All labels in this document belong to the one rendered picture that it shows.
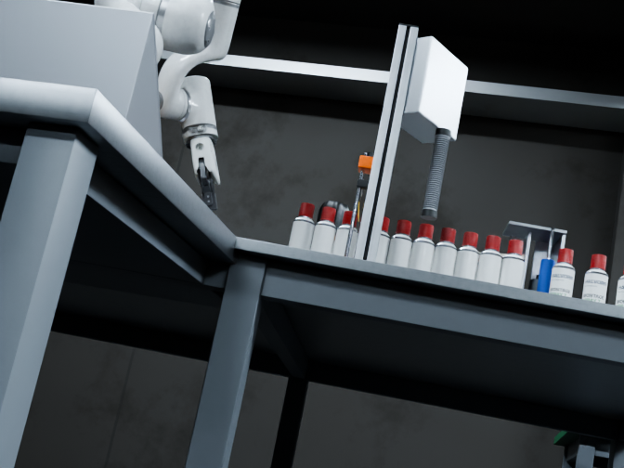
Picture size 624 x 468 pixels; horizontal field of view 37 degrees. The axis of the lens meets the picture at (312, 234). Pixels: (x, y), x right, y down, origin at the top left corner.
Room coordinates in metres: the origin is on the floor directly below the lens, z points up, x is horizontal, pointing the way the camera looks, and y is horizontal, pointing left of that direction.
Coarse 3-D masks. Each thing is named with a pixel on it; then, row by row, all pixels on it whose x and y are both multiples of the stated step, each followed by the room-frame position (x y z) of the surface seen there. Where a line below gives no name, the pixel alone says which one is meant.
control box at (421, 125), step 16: (416, 48) 1.97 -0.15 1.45; (432, 48) 1.95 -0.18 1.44; (416, 64) 1.97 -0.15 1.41; (432, 64) 1.96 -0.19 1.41; (448, 64) 2.01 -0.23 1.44; (416, 80) 1.96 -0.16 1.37; (432, 80) 1.97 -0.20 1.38; (448, 80) 2.02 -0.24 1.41; (464, 80) 2.07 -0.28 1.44; (416, 96) 1.96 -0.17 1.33; (432, 96) 1.98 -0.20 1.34; (448, 96) 2.03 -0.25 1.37; (416, 112) 1.95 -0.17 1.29; (432, 112) 1.99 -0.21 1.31; (448, 112) 2.04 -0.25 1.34; (416, 128) 2.04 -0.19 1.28; (432, 128) 2.02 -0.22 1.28; (448, 128) 2.05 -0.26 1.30
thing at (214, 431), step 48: (240, 288) 1.54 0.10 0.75; (288, 288) 1.54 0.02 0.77; (336, 288) 1.53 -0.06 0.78; (384, 288) 1.52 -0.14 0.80; (96, 336) 2.99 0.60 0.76; (144, 336) 2.97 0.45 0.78; (240, 336) 1.53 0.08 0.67; (288, 336) 2.19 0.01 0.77; (480, 336) 1.51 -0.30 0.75; (528, 336) 1.50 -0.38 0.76; (576, 336) 1.49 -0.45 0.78; (240, 384) 1.54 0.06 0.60; (288, 384) 2.91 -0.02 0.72; (336, 384) 2.91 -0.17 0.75; (384, 384) 2.89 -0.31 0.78; (432, 384) 2.88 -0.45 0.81; (192, 432) 1.54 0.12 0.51; (288, 432) 2.91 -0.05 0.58; (576, 432) 2.83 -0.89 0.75
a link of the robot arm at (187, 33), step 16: (176, 0) 1.62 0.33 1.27; (192, 0) 1.62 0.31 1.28; (208, 0) 1.64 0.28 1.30; (160, 16) 1.62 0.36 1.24; (176, 16) 1.62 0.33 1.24; (192, 16) 1.62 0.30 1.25; (208, 16) 1.63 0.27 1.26; (176, 32) 1.63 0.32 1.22; (192, 32) 1.63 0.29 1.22; (208, 32) 1.65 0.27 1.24; (176, 48) 1.66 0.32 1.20; (192, 48) 1.66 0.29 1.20
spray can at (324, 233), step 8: (328, 208) 2.13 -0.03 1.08; (328, 216) 2.13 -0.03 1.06; (320, 224) 2.13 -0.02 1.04; (328, 224) 2.12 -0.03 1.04; (320, 232) 2.12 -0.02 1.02; (328, 232) 2.12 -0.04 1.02; (312, 240) 2.14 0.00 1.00; (320, 240) 2.12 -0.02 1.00; (328, 240) 2.13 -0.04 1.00; (312, 248) 2.13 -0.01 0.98; (320, 248) 2.12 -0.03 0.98; (328, 248) 2.13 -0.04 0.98
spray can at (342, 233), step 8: (344, 216) 2.14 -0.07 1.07; (344, 224) 2.13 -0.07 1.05; (336, 232) 2.14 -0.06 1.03; (344, 232) 2.12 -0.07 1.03; (336, 240) 2.13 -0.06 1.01; (344, 240) 2.12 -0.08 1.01; (352, 240) 2.12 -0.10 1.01; (336, 248) 2.13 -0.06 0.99; (344, 248) 2.12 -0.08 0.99; (352, 248) 2.13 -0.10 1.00; (352, 256) 2.13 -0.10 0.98
